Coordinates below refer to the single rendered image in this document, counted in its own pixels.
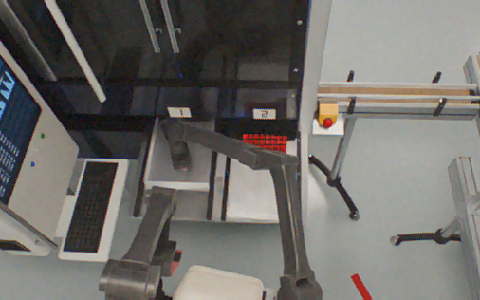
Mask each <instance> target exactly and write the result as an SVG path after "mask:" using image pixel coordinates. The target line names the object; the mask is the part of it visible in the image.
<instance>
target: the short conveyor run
mask: <svg viewBox="0 0 480 300"><path fill-rule="evenodd" d="M441 75H442V73H441V72H440V71H437V73H436V76H434V78H433V80H432V82H431V83H430V84H383V83H353V81H354V70H350V71H349V75H348V76H347V80H346V83H323V82H319V87H318V92H317V99H316V100H338V109H339V114H342V117H343V118H358V119H399V120H439V121H471V122H472V120H473V119H474V118H475V115H476V114H477V113H478V112H479V110H480V106H479V104H478V101H479V100H480V97H476V94H475V88H476V86H477V84H439V83H438V81H439V79H440V76H441Z"/></svg>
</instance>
